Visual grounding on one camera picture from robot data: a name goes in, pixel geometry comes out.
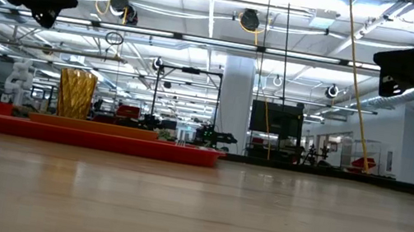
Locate amber faceted plastic cup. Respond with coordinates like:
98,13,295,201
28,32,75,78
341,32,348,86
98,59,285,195
53,66,100,123

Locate orange plastic plate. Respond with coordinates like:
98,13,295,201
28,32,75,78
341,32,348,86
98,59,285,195
27,109,161,144

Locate red plastic tray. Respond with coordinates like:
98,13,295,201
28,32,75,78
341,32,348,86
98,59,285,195
0,113,227,172

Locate large black monitor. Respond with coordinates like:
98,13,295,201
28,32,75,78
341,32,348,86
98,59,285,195
246,98,308,141

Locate red storage bin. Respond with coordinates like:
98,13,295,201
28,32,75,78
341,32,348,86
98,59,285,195
114,103,142,121

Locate black rolling workstation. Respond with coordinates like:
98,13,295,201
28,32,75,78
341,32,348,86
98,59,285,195
244,129,307,167

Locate white building column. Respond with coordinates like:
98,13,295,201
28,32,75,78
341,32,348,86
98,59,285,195
211,53,261,157

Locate thick yellow hanging cable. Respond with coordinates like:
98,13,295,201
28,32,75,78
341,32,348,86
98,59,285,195
320,0,397,175

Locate black ceiling cable reel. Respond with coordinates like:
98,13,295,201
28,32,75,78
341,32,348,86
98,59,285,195
323,81,342,101
150,54,166,74
237,7,263,35
107,0,132,15

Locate wire shelf with red bins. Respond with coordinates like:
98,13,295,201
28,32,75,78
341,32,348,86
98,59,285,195
347,136,382,178

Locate thick black hanging cable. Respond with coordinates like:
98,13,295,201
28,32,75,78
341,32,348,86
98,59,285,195
268,0,304,109

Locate thin black hanging cable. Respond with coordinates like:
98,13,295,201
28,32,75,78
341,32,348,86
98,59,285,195
251,0,273,102

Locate thin yellow hanging cable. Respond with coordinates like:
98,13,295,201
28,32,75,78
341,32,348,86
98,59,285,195
254,107,279,162

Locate black frame rig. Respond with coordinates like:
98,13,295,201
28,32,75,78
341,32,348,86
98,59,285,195
147,62,226,140

